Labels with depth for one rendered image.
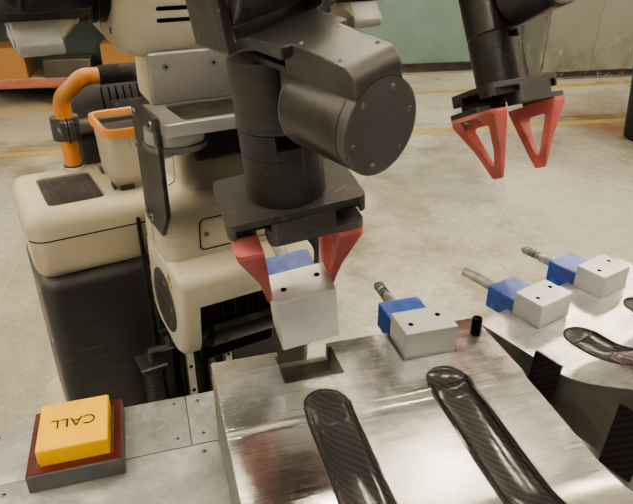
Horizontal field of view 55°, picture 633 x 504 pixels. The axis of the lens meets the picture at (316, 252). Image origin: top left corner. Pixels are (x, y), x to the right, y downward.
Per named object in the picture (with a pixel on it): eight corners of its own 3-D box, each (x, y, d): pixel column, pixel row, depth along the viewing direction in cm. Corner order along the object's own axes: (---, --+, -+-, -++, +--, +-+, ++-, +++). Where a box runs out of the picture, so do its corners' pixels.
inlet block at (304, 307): (251, 258, 60) (242, 214, 57) (299, 247, 61) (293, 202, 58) (283, 351, 50) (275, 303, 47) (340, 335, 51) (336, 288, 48)
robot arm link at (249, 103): (274, 10, 40) (203, 34, 38) (345, 31, 36) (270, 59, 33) (285, 106, 45) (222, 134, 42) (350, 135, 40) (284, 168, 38)
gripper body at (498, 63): (560, 88, 67) (548, 21, 66) (494, 100, 62) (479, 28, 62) (516, 102, 73) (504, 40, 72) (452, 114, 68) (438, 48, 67)
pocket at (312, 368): (274, 383, 56) (273, 352, 55) (328, 373, 58) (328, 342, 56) (286, 417, 53) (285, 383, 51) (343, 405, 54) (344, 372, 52)
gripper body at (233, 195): (367, 216, 44) (365, 123, 39) (230, 249, 42) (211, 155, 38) (339, 173, 49) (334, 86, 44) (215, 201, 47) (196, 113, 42)
